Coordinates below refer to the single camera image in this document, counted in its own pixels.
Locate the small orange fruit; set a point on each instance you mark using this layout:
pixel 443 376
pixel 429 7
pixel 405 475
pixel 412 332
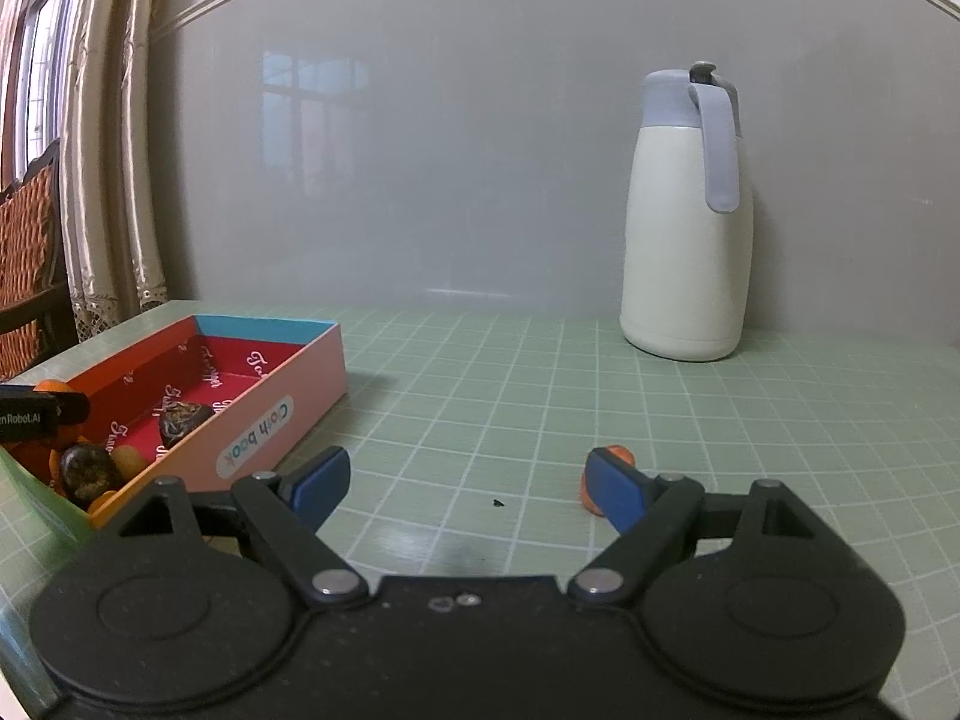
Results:
pixel 587 501

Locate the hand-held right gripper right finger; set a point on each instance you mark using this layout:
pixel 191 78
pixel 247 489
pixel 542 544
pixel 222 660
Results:
pixel 611 487

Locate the dark wooden chair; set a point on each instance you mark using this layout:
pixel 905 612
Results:
pixel 26 240

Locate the white thermos jug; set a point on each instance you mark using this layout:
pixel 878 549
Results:
pixel 682 255

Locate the small orange kumquat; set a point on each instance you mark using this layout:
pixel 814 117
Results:
pixel 129 460

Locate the colourful cardboard box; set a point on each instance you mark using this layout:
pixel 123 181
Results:
pixel 255 435

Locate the beige satin curtain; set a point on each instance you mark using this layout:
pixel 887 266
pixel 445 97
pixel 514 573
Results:
pixel 97 165

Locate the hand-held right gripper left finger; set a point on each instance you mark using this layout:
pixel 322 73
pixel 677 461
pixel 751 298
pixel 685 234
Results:
pixel 322 480

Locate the small dark water chestnut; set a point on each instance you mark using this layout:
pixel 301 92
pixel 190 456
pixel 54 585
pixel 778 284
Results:
pixel 184 420

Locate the green checked tablecloth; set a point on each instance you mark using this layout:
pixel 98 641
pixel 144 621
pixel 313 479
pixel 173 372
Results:
pixel 487 405

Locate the window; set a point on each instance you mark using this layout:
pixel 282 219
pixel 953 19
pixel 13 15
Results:
pixel 45 52

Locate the dark avocado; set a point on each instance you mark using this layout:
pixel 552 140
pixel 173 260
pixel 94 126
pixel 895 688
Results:
pixel 90 472

